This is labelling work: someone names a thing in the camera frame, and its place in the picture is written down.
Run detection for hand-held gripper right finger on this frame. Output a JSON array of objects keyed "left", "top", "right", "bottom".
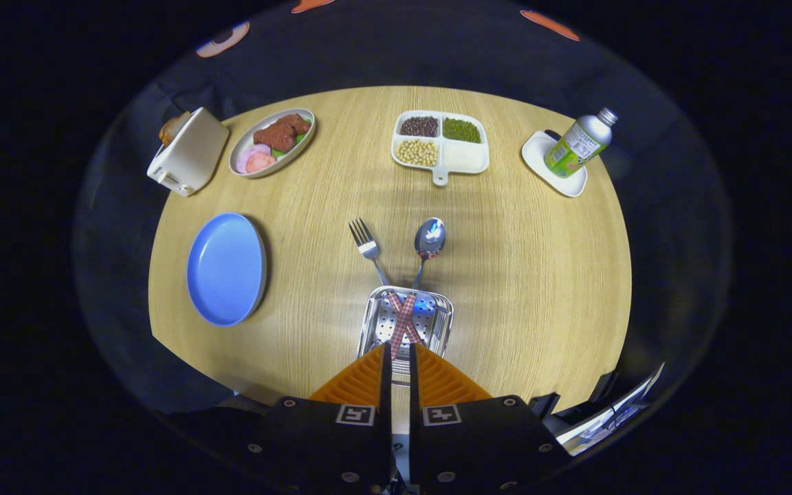
[{"left": 408, "top": 342, "right": 572, "bottom": 495}]

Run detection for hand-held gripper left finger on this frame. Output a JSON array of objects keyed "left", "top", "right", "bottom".
[{"left": 248, "top": 342, "right": 395, "bottom": 495}]

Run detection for fork with red checkered handle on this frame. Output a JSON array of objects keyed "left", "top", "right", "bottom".
[{"left": 349, "top": 217, "right": 424, "bottom": 347}]

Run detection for spoon with red checkered handle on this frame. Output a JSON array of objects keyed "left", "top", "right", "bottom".
[{"left": 389, "top": 217, "right": 447, "bottom": 362}]

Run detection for blue round plate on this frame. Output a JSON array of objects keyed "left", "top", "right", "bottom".
[{"left": 186, "top": 212, "right": 268, "bottom": 327}]

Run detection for pile of yellow soybeans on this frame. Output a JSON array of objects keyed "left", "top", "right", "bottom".
[{"left": 395, "top": 139, "right": 439, "bottom": 167}]

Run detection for white divided tray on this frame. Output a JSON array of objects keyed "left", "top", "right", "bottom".
[{"left": 390, "top": 110, "right": 490, "bottom": 187}]

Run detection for white round food plate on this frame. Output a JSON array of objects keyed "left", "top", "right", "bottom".
[{"left": 228, "top": 108, "right": 316, "bottom": 179}]

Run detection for white coaster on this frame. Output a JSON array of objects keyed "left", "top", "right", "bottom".
[{"left": 521, "top": 131, "right": 589, "bottom": 198}]

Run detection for pile of dark red beans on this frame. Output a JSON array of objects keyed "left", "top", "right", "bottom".
[{"left": 399, "top": 116, "right": 439, "bottom": 138}]

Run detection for pile of green beans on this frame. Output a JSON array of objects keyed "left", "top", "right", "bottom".
[{"left": 443, "top": 118, "right": 482, "bottom": 144}]

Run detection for green lettuce leaf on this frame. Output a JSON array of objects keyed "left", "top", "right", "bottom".
[{"left": 271, "top": 117, "right": 313, "bottom": 157}]

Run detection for pale pink ham slice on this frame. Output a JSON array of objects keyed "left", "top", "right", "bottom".
[{"left": 236, "top": 144, "right": 270, "bottom": 173}]

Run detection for brown meat piece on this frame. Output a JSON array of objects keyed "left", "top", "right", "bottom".
[{"left": 253, "top": 113, "right": 312, "bottom": 153}]

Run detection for green and silver bottle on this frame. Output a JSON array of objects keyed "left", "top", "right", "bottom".
[{"left": 544, "top": 107, "right": 619, "bottom": 179}]

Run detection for white toaster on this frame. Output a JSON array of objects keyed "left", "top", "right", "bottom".
[{"left": 146, "top": 107, "right": 230, "bottom": 198}]

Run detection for brown bread slice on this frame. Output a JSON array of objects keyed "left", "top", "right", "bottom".
[{"left": 159, "top": 111, "right": 192, "bottom": 145}]

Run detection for metal wire basket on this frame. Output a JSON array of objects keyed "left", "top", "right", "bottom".
[{"left": 357, "top": 286, "right": 454, "bottom": 377}]

